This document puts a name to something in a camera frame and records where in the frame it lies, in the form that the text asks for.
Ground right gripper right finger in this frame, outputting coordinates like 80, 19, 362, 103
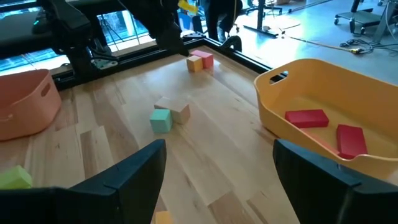
272, 139, 398, 224

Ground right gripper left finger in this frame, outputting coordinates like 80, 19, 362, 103
0, 139, 167, 224

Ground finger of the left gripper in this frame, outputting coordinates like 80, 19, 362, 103
155, 24, 189, 57
170, 24, 190, 57

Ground small yellow cube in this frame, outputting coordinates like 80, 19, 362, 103
186, 55, 204, 73

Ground coral rectangular block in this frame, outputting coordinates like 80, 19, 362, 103
190, 49, 215, 70

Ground orange rectangular block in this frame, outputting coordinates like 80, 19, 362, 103
154, 210, 174, 224

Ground red rectangular block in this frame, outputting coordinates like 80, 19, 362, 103
284, 109, 330, 129
336, 124, 368, 160

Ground natural wood block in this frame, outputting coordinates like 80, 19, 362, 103
154, 96, 191, 125

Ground small teal cube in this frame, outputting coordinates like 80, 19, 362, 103
149, 108, 174, 134

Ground green rectangular block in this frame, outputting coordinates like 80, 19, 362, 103
0, 164, 33, 190

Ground terracotta plastic bin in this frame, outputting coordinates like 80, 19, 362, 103
0, 68, 62, 141

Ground yellow tape label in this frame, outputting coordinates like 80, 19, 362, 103
177, 0, 198, 15

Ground person's legs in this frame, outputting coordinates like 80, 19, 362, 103
203, 0, 244, 43

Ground black floor stand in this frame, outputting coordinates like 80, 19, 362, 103
243, 0, 280, 39

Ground yellow plastic bin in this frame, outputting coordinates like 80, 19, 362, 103
254, 58, 398, 186

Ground grey side table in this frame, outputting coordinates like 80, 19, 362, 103
0, 9, 55, 58

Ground grey desk leg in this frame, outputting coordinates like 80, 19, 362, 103
371, 0, 398, 44

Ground black aluminium table frame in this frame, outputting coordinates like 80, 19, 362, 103
51, 30, 289, 91

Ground black frame clamp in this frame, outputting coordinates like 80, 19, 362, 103
225, 35, 243, 53

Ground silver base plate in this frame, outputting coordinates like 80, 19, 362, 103
91, 57, 119, 70

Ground long floor cable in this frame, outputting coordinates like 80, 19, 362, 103
287, 35, 355, 52

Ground black floor cable coil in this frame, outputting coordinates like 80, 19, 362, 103
340, 37, 374, 55

